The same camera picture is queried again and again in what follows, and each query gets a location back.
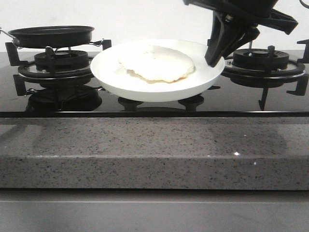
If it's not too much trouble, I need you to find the wire trivet ring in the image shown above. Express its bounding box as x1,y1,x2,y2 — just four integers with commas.
12,38,105,54

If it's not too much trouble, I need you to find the black pan support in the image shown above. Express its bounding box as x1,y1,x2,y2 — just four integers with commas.
5,39,115,97
222,40,309,96

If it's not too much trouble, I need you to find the black gas burner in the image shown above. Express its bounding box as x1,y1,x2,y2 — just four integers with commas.
34,50,89,72
232,49,289,71

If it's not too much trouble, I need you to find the black glass gas cooktop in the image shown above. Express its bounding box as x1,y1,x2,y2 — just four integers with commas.
0,52,309,118

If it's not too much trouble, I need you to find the black right pan support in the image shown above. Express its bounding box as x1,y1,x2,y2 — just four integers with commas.
222,40,309,96

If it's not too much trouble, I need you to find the black left pan support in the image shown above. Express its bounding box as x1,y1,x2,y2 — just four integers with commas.
5,39,115,97

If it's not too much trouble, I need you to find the black left gas burner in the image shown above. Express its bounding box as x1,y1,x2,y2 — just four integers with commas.
34,50,89,72

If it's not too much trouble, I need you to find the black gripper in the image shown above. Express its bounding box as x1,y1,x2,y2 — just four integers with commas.
184,0,298,67

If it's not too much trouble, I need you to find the white round plate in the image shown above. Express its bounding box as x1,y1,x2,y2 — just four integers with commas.
90,39,225,102

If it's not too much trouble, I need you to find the black small frying pan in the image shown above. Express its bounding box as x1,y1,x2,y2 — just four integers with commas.
1,26,95,49

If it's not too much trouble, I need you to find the fried egg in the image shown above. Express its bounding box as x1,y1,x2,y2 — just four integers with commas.
118,44,195,83

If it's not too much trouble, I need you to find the black right gas burner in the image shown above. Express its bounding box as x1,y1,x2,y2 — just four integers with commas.
232,49,289,71

